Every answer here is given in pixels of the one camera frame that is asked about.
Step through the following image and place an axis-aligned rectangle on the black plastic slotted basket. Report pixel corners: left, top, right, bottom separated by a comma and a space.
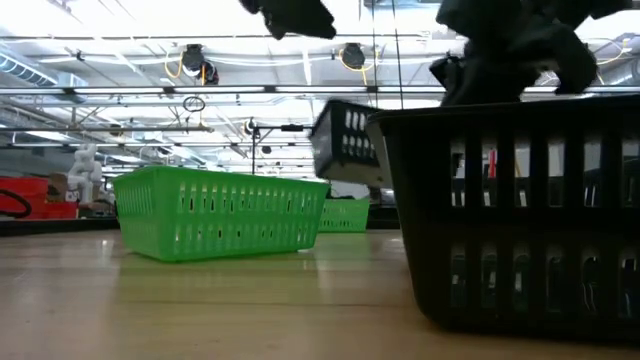
367, 94, 640, 346
308, 98, 395, 190

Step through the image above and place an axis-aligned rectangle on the black ceiling cord reel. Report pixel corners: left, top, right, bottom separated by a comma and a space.
339, 42, 367, 71
180, 43, 220, 86

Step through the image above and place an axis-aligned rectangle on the black hose loop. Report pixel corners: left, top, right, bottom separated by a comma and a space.
0, 188, 34, 220

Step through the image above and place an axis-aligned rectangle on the red bin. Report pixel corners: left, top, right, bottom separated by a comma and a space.
0, 175, 80, 221

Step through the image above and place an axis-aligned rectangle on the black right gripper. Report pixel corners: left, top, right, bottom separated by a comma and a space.
428, 0, 635, 107

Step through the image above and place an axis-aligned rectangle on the white robot figure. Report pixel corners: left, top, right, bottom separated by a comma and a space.
66, 143, 105, 204

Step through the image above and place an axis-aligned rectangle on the green plastic slotted basket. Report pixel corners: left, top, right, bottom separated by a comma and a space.
112, 164, 331, 264
317, 197, 372, 234

